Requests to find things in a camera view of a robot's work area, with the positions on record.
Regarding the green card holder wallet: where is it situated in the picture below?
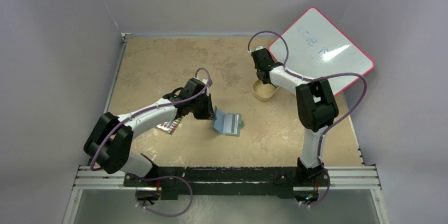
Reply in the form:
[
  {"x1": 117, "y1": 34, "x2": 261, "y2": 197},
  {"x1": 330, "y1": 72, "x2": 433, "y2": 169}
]
[{"x1": 212, "y1": 106, "x2": 244, "y2": 136}]

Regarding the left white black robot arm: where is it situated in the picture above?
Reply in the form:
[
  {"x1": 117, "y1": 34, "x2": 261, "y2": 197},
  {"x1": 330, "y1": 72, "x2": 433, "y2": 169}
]
[{"x1": 83, "y1": 78, "x2": 216, "y2": 186}]

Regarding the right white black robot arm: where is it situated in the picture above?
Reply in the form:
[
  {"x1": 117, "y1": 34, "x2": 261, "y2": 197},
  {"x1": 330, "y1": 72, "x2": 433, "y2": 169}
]
[{"x1": 250, "y1": 48, "x2": 339, "y2": 185}]

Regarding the beige oval tray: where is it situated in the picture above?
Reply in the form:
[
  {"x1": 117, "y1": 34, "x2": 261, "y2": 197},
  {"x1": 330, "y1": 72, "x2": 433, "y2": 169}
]
[{"x1": 251, "y1": 79, "x2": 279, "y2": 102}]

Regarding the colourful marker pack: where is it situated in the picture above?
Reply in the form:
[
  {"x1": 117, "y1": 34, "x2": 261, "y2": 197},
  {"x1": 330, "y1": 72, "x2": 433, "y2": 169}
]
[{"x1": 156, "y1": 117, "x2": 183, "y2": 135}]

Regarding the pink framed whiteboard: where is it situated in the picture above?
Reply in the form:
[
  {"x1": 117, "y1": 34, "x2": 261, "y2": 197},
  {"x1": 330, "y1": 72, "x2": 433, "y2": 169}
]
[{"x1": 269, "y1": 7, "x2": 375, "y2": 79}]

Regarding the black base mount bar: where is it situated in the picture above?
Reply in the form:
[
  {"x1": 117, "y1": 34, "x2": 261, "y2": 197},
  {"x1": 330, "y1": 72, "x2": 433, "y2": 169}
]
[{"x1": 124, "y1": 166, "x2": 329, "y2": 200}]

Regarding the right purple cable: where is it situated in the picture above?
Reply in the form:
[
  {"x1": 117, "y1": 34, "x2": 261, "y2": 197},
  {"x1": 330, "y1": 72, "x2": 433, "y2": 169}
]
[{"x1": 247, "y1": 30, "x2": 368, "y2": 209}]

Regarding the aluminium rail frame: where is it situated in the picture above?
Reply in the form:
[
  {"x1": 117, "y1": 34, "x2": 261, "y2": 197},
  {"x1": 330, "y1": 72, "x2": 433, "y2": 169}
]
[{"x1": 73, "y1": 35, "x2": 385, "y2": 222}]

